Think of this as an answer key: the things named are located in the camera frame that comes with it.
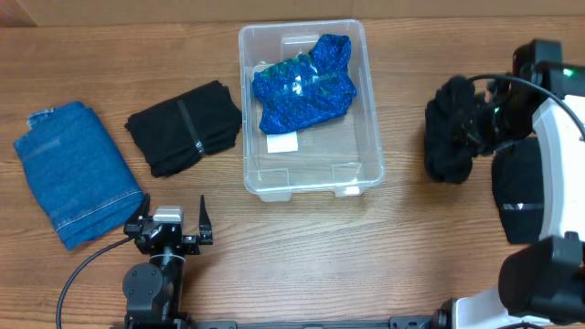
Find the folded black cloth with band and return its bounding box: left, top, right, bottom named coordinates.
left=124, top=80, right=242, bottom=177

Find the cardboard wall panel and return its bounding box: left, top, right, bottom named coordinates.
left=1, top=0, right=584, bottom=27

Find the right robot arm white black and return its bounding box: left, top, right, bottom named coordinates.
left=423, top=59, right=584, bottom=328

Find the shiny blue sequin cloth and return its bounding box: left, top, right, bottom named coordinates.
left=252, top=34, right=357, bottom=134

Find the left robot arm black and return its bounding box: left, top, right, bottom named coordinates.
left=122, top=195, right=213, bottom=329

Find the white paper label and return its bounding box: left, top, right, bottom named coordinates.
left=266, top=132, right=298, bottom=154

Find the clear plastic storage bin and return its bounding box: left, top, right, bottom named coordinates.
left=239, top=19, right=386, bottom=202

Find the black cloth bundle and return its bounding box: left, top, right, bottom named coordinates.
left=491, top=137, right=544, bottom=244
left=423, top=75, right=477, bottom=184

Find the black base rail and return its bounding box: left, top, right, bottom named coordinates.
left=112, top=315, right=433, bottom=329

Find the folded blue denim cloth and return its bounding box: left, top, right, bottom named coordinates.
left=14, top=101, right=144, bottom=250

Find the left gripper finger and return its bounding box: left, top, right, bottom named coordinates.
left=198, top=195, right=212, bottom=234
left=127, top=193, right=151, bottom=228

